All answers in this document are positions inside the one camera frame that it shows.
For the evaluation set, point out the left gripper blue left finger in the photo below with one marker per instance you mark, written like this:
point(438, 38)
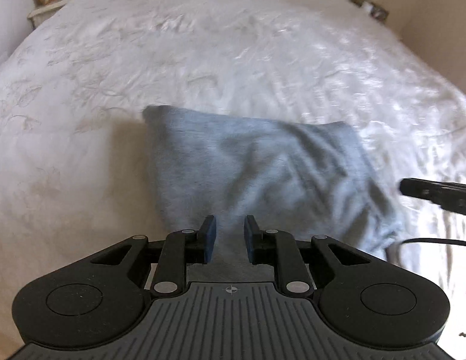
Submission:
point(200, 244)

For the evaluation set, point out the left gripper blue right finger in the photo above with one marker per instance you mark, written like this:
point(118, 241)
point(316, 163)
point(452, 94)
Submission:
point(259, 244)

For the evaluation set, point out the grey knit pants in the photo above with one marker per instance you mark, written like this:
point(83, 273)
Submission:
point(300, 178)

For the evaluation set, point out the white floral bedspread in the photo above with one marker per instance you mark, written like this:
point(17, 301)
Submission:
point(73, 140)

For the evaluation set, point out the left bedside table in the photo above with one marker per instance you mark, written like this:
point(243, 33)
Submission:
point(43, 13)

